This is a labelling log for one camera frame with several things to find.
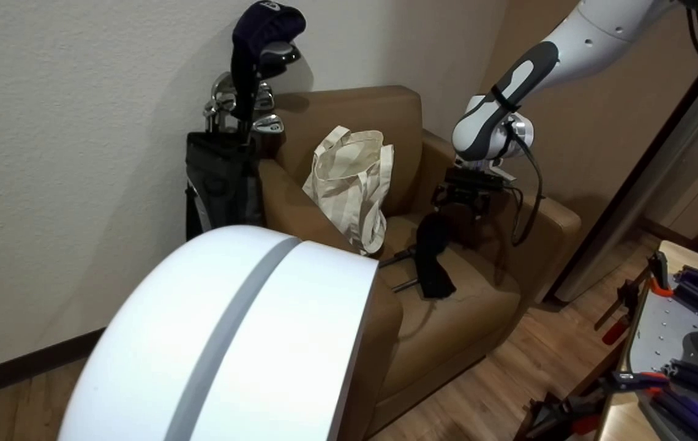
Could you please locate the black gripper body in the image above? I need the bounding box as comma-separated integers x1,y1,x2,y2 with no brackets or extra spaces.
439,165,517,208

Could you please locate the black navy sock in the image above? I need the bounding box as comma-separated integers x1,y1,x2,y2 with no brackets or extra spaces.
414,203,457,301

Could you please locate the white canvas tote bag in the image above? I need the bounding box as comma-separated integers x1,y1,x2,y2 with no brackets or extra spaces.
298,122,397,258

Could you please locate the black golf bag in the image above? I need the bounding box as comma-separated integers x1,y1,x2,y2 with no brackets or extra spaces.
184,129,270,243

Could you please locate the grey metal u-lock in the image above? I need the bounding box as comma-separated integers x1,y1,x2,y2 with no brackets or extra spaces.
378,243,428,296

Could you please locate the brown leather armchair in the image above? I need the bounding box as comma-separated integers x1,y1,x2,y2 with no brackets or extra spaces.
258,84,586,439

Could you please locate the white cylinder with grey stripe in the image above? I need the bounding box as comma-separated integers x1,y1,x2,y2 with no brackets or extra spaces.
57,224,383,441

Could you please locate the black red bar clamp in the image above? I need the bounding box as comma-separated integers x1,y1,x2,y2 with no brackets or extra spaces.
522,389,613,441

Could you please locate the wooden robot mounting table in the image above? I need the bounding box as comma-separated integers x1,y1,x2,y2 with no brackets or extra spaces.
594,238,698,441

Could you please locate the dark navy club headcover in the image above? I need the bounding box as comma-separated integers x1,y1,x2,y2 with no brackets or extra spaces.
231,0,309,124

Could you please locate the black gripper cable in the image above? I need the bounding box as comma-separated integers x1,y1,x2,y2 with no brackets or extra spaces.
493,133,545,251

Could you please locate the dark metal door frame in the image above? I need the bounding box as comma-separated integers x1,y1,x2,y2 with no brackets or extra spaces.
545,31,698,306

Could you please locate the red handled bar clamp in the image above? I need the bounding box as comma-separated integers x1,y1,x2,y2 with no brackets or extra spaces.
591,253,680,349

